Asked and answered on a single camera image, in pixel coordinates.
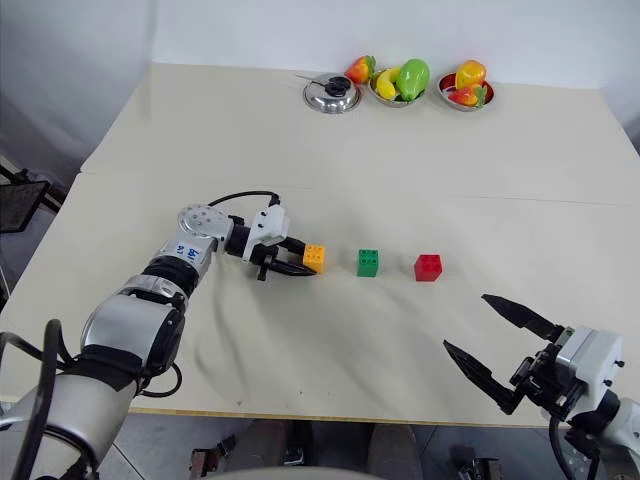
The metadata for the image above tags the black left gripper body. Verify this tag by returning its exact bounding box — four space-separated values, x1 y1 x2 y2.
248 237 292 282

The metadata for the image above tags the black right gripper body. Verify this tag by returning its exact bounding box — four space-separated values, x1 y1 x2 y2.
509 343 585 417

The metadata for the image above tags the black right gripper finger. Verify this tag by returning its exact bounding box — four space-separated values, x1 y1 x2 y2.
442 340 525 416
480 293 567 343

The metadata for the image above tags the yellow studded cube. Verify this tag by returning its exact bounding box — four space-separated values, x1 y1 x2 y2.
302 243 328 275

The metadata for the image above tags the green studded cube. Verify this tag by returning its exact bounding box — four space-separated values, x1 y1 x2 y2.
356 247 382 278

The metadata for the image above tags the red studded cube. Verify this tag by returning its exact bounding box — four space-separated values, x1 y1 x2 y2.
413 253 444 283

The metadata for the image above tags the steel lid with black knob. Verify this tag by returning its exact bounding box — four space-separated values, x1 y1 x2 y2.
302 72 364 116

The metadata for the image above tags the yellow toy banana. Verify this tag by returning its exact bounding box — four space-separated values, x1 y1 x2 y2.
374 66 403 100

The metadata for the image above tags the red orange toy fruit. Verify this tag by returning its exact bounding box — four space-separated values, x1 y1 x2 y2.
344 54 378 86

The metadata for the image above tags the green toy mango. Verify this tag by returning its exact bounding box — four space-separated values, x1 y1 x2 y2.
394 58 432 102

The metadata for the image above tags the steel bowl with red inside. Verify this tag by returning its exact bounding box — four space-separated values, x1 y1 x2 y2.
436 72 497 113

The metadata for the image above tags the red toy strawberry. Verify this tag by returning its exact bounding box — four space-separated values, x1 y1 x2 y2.
448 83 489 108

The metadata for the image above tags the yellow red toy mango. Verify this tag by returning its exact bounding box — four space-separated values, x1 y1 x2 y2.
454 59 488 92

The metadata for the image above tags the black stand with mesh panel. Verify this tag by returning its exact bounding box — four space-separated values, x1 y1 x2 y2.
0 162 54 236

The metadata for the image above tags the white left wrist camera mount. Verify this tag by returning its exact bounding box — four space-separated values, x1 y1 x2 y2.
243 203 292 262

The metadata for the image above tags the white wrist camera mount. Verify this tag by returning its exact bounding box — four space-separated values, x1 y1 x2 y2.
553 325 627 402
243 203 292 262

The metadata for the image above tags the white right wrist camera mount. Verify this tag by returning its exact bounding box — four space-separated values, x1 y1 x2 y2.
553 325 627 402

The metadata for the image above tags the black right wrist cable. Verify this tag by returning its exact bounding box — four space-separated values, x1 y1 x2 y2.
548 413 577 480

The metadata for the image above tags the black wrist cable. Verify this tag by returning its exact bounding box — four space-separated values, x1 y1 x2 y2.
207 189 282 209
548 413 577 480

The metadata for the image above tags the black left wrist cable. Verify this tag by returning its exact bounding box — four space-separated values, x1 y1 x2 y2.
207 189 282 209

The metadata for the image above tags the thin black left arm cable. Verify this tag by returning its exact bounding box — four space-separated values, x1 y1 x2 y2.
133 360 184 400

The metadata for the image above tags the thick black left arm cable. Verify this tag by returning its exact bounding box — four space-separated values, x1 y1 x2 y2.
0 318 104 480

